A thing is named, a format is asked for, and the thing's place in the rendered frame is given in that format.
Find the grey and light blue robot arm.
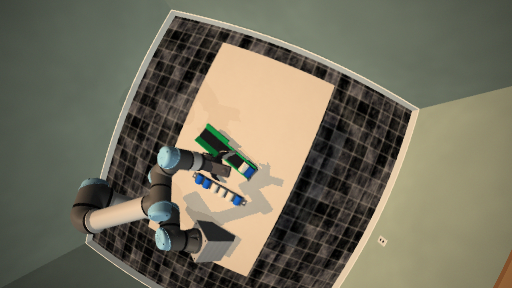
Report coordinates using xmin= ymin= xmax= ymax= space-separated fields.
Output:
xmin=70 ymin=146 xmax=232 ymax=254

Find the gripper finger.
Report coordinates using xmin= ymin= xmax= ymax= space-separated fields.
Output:
xmin=216 ymin=150 xmax=237 ymax=160
xmin=211 ymin=174 xmax=227 ymax=184

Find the grey metal tab with hex screw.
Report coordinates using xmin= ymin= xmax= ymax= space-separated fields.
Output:
xmin=192 ymin=172 xmax=247 ymax=206

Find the blue plastic bar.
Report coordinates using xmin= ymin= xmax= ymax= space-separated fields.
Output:
xmin=244 ymin=166 xmax=255 ymax=178
xmin=202 ymin=178 xmax=212 ymax=189
xmin=195 ymin=174 xmax=204 ymax=185
xmin=233 ymin=195 xmax=242 ymax=206

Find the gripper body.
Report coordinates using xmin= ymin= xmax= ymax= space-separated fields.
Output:
xmin=197 ymin=152 xmax=223 ymax=171

